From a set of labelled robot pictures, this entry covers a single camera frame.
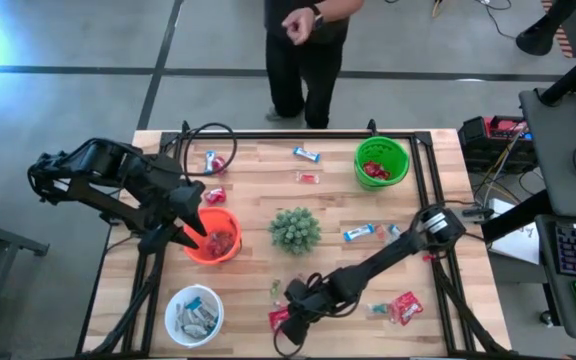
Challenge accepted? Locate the white paper sheet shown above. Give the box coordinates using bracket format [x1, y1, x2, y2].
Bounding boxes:
[487, 197, 543, 266]

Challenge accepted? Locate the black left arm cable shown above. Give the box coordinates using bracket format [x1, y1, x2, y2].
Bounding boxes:
[182, 122, 238, 177]

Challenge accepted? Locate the black stand foot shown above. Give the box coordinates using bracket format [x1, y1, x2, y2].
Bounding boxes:
[515, 0, 576, 57]

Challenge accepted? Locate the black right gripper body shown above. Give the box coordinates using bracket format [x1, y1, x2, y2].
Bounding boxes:
[282, 272, 342, 326]

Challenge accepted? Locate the artificial succulent in patterned pot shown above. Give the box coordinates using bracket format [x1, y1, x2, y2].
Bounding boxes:
[267, 207, 323, 257]

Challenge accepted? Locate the person's hand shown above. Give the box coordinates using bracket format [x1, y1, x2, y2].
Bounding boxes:
[281, 7, 317, 46]

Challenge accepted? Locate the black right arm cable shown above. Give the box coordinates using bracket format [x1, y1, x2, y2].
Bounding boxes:
[272, 324, 310, 359]

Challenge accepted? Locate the black wristwatch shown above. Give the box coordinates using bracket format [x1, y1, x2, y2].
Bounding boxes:
[309, 4, 325, 30]

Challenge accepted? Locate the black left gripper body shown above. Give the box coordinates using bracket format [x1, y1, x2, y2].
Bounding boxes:
[165, 180, 207, 217]

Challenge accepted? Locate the black and red power station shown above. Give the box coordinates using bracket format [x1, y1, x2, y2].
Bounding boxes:
[457, 115, 539, 174]

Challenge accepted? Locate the black corrugated cable conduit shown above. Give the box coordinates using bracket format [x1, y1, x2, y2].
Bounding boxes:
[87, 244, 167, 357]
[430, 244, 507, 357]

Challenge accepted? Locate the grey desk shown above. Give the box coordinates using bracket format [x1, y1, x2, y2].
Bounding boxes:
[519, 87, 576, 219]
[535, 213, 576, 342]

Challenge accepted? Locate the white plastic bucket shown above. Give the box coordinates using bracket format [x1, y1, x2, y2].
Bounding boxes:
[164, 283, 226, 349]

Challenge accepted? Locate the black diagonal pole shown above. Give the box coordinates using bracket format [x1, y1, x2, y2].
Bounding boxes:
[539, 38, 576, 107]
[481, 189, 554, 244]

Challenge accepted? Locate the orange pumpkin face bucket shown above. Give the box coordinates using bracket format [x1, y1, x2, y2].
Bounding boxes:
[182, 206, 243, 266]

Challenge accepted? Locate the green plastic bucket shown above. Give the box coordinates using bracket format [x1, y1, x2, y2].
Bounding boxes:
[353, 135, 412, 192]

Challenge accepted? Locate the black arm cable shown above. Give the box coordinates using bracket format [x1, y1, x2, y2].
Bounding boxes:
[272, 324, 310, 359]
[182, 122, 238, 177]

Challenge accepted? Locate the orange striped rug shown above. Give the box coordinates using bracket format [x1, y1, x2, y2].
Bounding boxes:
[540, 0, 576, 59]

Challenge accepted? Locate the person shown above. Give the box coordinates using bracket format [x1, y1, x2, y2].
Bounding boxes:
[262, 0, 367, 130]

